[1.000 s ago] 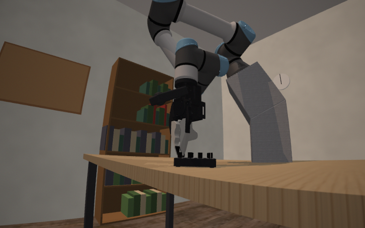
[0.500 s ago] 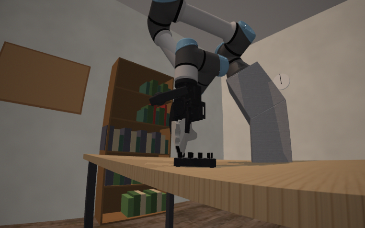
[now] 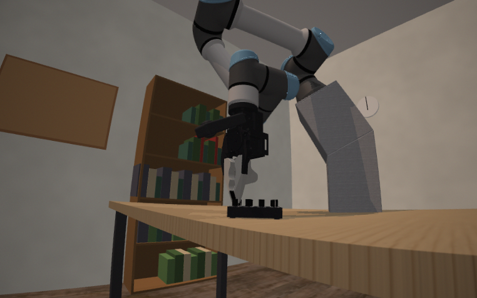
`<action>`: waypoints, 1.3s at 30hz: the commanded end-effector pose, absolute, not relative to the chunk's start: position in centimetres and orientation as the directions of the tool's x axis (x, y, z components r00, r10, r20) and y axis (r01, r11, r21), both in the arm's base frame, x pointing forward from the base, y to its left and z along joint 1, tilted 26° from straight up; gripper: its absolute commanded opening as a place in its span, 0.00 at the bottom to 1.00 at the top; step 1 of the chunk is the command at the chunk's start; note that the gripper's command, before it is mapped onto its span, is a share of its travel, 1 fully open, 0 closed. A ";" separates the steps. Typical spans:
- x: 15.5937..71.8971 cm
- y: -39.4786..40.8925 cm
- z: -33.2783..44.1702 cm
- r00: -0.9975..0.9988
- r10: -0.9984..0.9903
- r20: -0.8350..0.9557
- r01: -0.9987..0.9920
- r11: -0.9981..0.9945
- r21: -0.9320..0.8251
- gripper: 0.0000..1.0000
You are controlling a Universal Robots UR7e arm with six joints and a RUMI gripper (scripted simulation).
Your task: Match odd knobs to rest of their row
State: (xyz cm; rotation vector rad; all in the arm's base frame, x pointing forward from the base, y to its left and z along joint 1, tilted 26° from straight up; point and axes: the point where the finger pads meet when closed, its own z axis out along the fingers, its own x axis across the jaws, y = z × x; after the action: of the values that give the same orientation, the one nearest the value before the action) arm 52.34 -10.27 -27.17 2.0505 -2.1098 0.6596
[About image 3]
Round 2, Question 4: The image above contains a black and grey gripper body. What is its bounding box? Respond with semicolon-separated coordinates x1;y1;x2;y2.
222;102;269;159

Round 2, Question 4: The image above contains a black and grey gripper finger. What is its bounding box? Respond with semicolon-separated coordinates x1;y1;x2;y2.
221;148;236;201
233;139;258;203

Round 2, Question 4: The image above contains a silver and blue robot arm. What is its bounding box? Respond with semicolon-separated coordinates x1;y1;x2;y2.
193;0;334;138

